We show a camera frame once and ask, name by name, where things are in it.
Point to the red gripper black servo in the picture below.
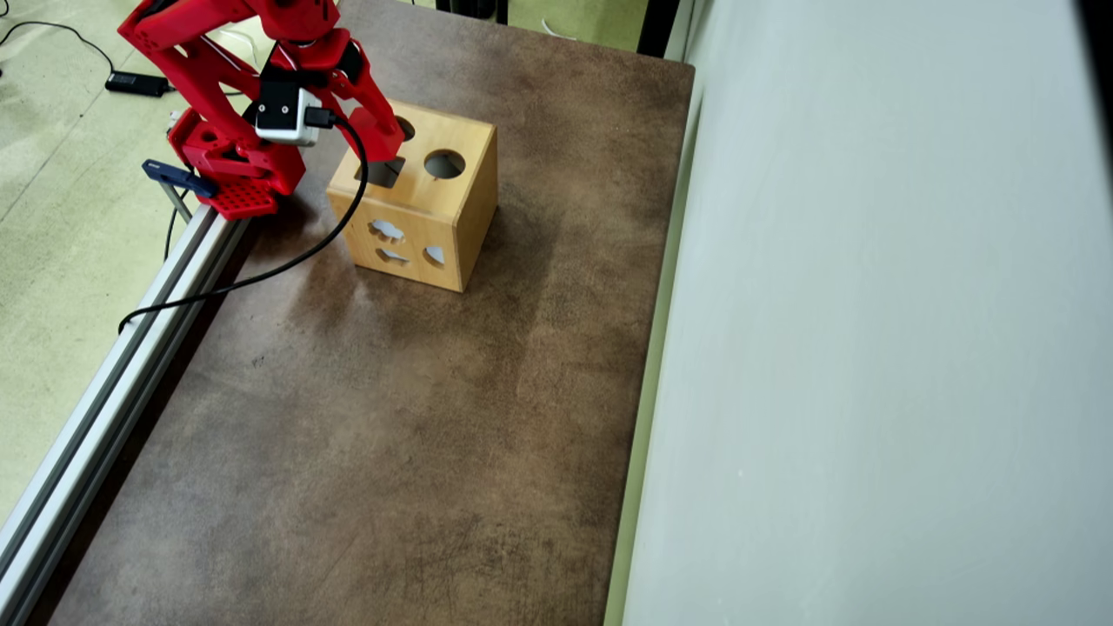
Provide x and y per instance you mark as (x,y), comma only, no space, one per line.
(372,104)

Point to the red robot arm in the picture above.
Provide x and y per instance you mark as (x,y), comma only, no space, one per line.
(230,169)

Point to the wooden shape sorter box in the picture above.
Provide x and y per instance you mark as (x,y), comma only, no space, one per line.
(435,209)

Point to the black furniture base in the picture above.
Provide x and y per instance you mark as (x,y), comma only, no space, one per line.
(474,7)

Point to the blue clamp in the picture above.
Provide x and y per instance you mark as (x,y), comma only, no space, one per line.
(174,176)

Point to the black power adapter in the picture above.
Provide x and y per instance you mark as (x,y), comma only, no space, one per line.
(137,83)

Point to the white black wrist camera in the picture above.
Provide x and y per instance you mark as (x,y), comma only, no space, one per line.
(283,113)

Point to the dark vertical post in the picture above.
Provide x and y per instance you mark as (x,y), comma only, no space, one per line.
(656,26)

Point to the aluminium profile rail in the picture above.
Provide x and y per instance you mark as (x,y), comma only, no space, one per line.
(104,409)

